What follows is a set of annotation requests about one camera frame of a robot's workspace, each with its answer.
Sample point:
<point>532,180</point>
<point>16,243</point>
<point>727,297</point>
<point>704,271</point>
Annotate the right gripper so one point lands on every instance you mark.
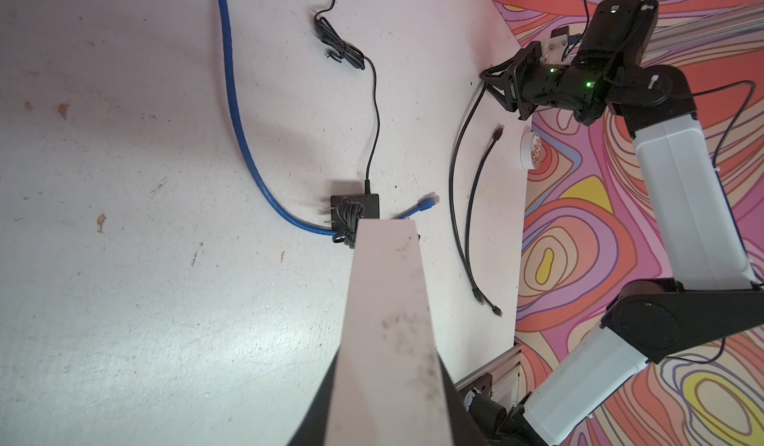
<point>525,82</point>

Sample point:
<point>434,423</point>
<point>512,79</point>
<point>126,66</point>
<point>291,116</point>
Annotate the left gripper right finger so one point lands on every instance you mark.
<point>464,430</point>

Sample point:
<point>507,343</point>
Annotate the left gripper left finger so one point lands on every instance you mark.
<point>312,430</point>

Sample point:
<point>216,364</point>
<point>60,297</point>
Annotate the white network switch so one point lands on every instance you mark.
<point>388,385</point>

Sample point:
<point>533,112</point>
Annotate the small black adapter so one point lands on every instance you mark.
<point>348,213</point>

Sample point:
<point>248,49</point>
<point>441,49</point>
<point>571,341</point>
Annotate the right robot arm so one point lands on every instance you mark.
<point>589,229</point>

